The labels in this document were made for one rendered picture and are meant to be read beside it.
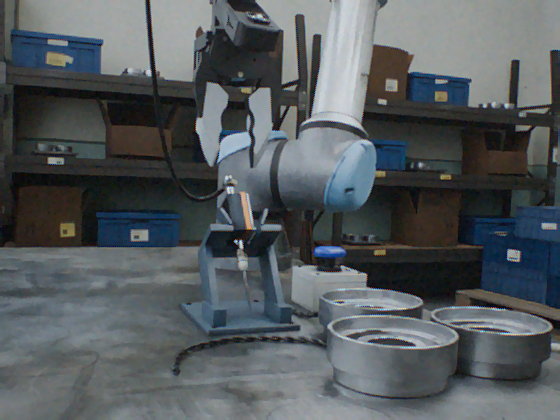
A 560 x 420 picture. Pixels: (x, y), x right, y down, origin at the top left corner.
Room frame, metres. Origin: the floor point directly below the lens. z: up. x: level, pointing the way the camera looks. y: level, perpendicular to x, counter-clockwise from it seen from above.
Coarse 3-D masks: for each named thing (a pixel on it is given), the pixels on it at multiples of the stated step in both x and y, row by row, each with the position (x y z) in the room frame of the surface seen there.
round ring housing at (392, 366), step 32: (352, 320) 0.55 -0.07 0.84; (384, 320) 0.55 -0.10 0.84; (416, 320) 0.54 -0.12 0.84; (352, 352) 0.47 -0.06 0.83; (384, 352) 0.45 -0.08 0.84; (416, 352) 0.45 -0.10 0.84; (448, 352) 0.47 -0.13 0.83; (352, 384) 0.47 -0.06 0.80; (384, 384) 0.46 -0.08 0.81; (416, 384) 0.46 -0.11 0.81
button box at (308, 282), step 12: (300, 276) 0.78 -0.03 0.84; (312, 276) 0.74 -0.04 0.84; (324, 276) 0.74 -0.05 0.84; (336, 276) 0.75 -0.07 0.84; (348, 276) 0.75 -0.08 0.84; (360, 276) 0.76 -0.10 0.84; (300, 288) 0.78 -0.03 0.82; (312, 288) 0.74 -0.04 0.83; (324, 288) 0.74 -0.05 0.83; (336, 288) 0.75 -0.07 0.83; (300, 300) 0.77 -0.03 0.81; (312, 300) 0.74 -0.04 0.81
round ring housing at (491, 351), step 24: (432, 312) 0.58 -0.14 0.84; (456, 312) 0.60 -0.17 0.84; (480, 312) 0.61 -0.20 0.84; (504, 312) 0.60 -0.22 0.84; (480, 336) 0.51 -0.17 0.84; (504, 336) 0.51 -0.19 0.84; (528, 336) 0.51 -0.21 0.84; (480, 360) 0.51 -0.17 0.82; (504, 360) 0.51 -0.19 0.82; (528, 360) 0.51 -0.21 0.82
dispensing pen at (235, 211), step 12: (228, 180) 0.73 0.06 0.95; (228, 192) 0.73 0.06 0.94; (228, 204) 0.70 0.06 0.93; (240, 204) 0.70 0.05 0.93; (240, 216) 0.69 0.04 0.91; (240, 228) 0.68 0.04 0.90; (228, 240) 0.70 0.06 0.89; (240, 240) 0.69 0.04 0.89; (240, 252) 0.68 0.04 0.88; (240, 264) 0.68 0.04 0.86
